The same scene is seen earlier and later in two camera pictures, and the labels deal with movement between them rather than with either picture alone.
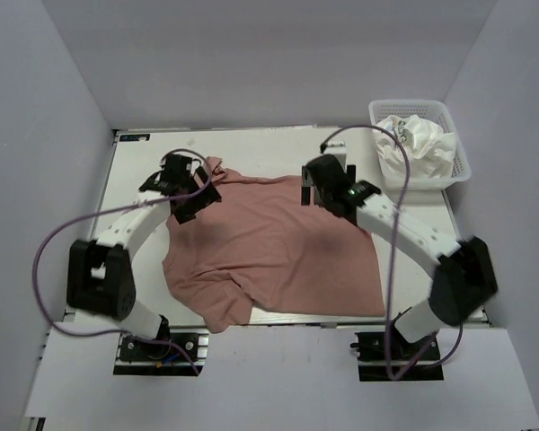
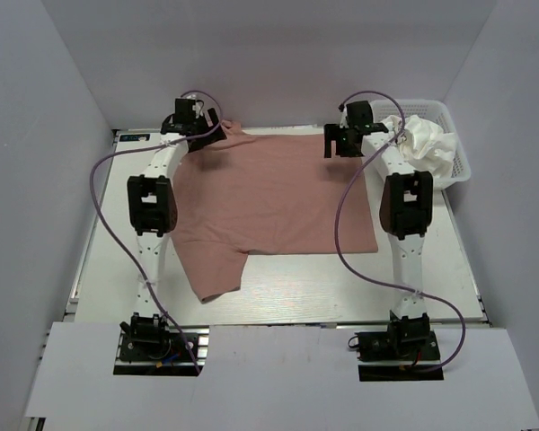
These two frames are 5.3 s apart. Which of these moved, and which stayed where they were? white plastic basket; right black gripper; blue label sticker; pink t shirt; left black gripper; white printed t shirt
Moved: left black gripper; right black gripper; pink t shirt
Stayed: blue label sticker; white printed t shirt; white plastic basket
